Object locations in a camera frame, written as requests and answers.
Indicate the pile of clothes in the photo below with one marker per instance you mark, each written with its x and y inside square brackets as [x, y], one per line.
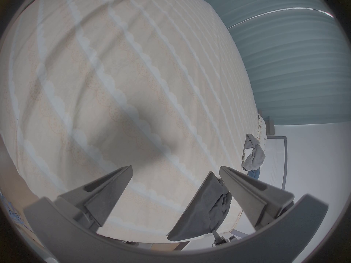
[255, 155]

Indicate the bed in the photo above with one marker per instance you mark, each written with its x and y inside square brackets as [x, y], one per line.
[123, 78]

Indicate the black T-shirt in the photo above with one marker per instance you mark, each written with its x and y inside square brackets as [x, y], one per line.
[200, 209]

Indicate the grey bedside table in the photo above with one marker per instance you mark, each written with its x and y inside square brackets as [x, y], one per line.
[270, 125]

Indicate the blue-green curtain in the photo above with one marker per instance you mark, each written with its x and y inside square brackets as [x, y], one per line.
[296, 70]
[260, 1]

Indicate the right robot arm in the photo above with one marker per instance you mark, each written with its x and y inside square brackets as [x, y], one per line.
[223, 239]

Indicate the white printed pillow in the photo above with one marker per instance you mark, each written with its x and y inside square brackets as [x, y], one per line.
[262, 130]

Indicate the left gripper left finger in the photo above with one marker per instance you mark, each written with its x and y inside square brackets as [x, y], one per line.
[109, 190]

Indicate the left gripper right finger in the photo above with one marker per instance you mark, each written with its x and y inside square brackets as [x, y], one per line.
[244, 193]

